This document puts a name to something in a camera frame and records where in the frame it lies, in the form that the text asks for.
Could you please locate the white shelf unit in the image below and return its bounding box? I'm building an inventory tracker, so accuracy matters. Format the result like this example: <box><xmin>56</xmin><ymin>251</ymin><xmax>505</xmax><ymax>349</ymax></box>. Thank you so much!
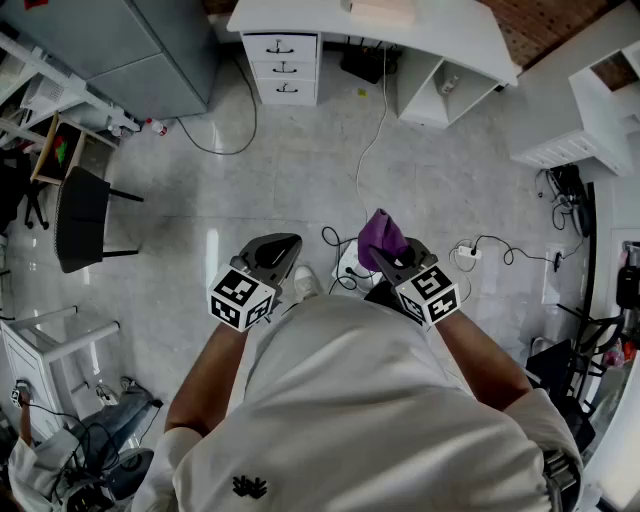
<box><xmin>509</xmin><ymin>39</ymin><xmax>640</xmax><ymax>177</ymax></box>

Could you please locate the person's left forearm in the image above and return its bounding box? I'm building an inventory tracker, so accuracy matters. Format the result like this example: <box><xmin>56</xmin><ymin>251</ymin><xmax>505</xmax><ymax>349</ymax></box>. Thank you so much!
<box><xmin>163</xmin><ymin>317</ymin><xmax>250</xmax><ymax>437</ymax></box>

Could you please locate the person's right forearm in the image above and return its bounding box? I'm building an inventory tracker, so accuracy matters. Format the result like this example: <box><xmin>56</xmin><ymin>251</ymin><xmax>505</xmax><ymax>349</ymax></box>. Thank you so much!
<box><xmin>433</xmin><ymin>307</ymin><xmax>534</xmax><ymax>414</ymax></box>

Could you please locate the person's white shoe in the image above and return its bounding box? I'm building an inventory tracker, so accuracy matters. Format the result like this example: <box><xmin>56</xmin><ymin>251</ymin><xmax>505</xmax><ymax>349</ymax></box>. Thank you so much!
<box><xmin>291</xmin><ymin>264</ymin><xmax>325</xmax><ymax>305</ymax></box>

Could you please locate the grey board panel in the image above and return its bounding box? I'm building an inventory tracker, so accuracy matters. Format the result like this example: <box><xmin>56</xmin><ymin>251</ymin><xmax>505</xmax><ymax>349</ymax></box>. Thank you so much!
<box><xmin>0</xmin><ymin>0</ymin><xmax>217</xmax><ymax>120</ymax></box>

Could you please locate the thin black cable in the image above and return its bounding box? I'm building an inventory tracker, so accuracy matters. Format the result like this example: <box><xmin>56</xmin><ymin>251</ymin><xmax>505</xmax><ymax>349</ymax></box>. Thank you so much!
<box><xmin>472</xmin><ymin>233</ymin><xmax>587</xmax><ymax>274</ymax></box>

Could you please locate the black office chair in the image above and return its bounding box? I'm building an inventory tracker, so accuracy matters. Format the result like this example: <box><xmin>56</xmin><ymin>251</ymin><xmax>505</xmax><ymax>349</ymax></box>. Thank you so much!
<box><xmin>0</xmin><ymin>144</ymin><xmax>51</xmax><ymax>236</ymax></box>

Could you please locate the white cable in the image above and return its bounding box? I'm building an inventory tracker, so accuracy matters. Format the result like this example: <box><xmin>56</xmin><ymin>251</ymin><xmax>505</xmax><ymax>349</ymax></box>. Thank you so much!
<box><xmin>354</xmin><ymin>47</ymin><xmax>390</xmax><ymax>216</ymax></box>

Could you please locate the grey shoulder strap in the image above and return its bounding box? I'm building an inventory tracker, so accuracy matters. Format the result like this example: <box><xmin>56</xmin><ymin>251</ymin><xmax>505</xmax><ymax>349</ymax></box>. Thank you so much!
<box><xmin>542</xmin><ymin>447</ymin><xmax>582</xmax><ymax>509</ymax></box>

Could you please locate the black bag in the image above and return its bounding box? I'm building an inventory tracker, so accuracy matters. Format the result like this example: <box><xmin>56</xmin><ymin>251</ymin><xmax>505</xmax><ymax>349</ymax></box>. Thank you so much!
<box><xmin>615</xmin><ymin>239</ymin><xmax>640</xmax><ymax>309</ymax></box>

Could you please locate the white floor box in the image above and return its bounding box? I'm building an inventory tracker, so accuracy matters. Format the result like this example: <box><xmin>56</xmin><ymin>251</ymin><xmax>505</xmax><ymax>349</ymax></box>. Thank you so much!
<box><xmin>330</xmin><ymin>238</ymin><xmax>384</xmax><ymax>292</ymax></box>

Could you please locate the white side table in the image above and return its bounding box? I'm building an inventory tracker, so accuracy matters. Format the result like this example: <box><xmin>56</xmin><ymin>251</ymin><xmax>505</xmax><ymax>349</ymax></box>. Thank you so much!
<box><xmin>0</xmin><ymin>305</ymin><xmax>122</xmax><ymax>444</ymax></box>

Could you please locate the person's white shirt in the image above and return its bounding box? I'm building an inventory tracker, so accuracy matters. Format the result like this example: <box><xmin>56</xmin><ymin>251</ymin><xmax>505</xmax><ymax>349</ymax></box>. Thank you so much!
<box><xmin>130</xmin><ymin>293</ymin><xmax>585</xmax><ymax>512</ymax></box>

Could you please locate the white drawer unit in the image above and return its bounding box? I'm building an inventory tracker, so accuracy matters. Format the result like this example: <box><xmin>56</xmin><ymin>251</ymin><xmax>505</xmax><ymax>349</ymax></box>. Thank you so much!
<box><xmin>241</xmin><ymin>30</ymin><xmax>320</xmax><ymax>107</ymax></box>

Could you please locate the black floor cable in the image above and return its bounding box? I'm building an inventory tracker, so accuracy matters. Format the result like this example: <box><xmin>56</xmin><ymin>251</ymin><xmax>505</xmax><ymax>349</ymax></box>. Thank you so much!
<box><xmin>174</xmin><ymin>54</ymin><xmax>260</xmax><ymax>157</ymax></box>

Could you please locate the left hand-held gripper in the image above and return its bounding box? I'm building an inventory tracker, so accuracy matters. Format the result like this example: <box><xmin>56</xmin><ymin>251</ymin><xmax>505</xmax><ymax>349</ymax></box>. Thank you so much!
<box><xmin>206</xmin><ymin>232</ymin><xmax>304</xmax><ymax>335</ymax></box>

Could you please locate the wood framed picture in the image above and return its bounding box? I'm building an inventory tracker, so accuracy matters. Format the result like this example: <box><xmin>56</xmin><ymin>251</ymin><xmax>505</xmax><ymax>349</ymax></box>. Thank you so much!
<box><xmin>29</xmin><ymin>112</ymin><xmax>87</xmax><ymax>187</ymax></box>

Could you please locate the black folding chair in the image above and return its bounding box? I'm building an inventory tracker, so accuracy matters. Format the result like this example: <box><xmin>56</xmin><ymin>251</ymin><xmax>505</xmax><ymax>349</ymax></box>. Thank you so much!
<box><xmin>524</xmin><ymin>302</ymin><xmax>629</xmax><ymax>454</ymax></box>

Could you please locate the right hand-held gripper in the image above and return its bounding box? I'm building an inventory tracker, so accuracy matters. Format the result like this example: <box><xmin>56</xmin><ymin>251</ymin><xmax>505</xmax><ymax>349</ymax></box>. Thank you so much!
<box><xmin>367</xmin><ymin>236</ymin><xmax>461</xmax><ymax>330</ymax></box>

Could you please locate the purple cloth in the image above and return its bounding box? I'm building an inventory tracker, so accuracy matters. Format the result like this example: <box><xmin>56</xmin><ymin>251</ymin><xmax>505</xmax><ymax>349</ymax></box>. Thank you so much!
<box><xmin>357</xmin><ymin>208</ymin><xmax>412</xmax><ymax>274</ymax></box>

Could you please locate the peach folder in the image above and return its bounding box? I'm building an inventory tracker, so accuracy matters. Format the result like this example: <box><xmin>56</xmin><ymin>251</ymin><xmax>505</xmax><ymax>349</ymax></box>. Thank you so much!
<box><xmin>341</xmin><ymin>0</ymin><xmax>419</xmax><ymax>29</ymax></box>

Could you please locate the coiled black cable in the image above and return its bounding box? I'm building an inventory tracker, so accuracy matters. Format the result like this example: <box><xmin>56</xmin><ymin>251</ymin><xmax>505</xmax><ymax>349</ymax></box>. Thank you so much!
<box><xmin>321</xmin><ymin>225</ymin><xmax>362</xmax><ymax>292</ymax></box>

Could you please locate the black cable bundle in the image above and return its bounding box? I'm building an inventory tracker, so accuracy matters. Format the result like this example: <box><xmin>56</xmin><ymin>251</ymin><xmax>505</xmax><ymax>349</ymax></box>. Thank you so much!
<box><xmin>535</xmin><ymin>163</ymin><xmax>597</xmax><ymax>240</ymax></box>

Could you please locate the white wire rack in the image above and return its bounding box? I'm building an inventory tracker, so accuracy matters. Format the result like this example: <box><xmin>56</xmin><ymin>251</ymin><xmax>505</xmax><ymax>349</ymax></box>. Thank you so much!
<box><xmin>0</xmin><ymin>29</ymin><xmax>142</xmax><ymax>149</ymax></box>

